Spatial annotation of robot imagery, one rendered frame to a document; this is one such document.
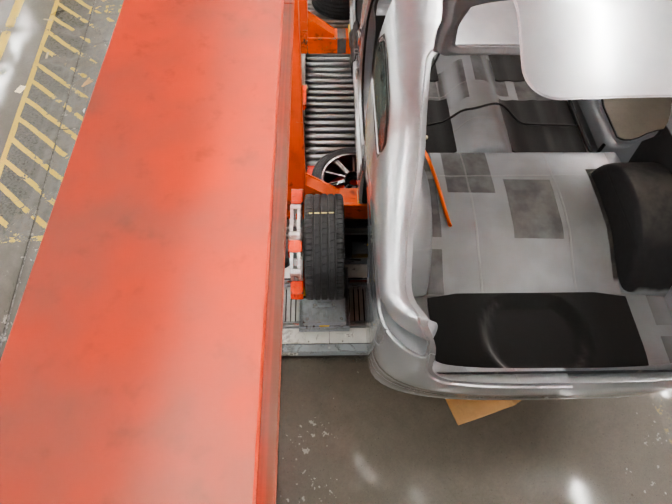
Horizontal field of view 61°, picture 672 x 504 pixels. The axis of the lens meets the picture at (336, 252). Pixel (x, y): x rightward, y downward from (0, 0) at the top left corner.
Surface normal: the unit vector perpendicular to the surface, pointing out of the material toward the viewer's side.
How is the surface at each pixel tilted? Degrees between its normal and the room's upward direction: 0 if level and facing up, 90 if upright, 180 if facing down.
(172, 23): 0
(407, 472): 0
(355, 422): 0
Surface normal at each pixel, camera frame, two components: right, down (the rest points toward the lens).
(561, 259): 0.03, -0.23
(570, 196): 0.02, -0.55
